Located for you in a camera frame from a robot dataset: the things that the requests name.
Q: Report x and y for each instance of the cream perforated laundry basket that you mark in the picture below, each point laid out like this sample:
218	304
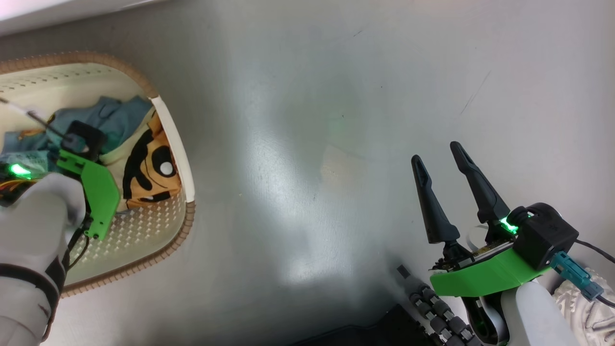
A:
144	230

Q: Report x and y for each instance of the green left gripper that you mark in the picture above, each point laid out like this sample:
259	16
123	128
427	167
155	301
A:
101	192

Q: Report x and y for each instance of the white woven textile item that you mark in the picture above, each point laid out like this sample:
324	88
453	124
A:
591	317

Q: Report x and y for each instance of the white washing machine body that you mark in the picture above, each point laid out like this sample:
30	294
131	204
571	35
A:
48	9

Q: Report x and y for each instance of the orange black cartoon print garment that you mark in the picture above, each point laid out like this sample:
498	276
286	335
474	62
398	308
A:
158	178

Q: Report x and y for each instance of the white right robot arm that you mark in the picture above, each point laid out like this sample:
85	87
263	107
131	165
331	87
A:
538	317

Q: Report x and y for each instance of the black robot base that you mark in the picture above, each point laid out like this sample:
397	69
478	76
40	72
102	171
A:
375	331

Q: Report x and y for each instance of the grey roller omni wheel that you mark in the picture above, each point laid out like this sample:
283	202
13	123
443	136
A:
432	307

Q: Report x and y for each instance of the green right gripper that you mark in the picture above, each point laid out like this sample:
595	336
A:
480	276

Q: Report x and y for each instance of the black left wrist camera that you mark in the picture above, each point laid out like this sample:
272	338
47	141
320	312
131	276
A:
86	137

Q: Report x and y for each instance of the blue printed garment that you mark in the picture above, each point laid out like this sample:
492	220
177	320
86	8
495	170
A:
115	120

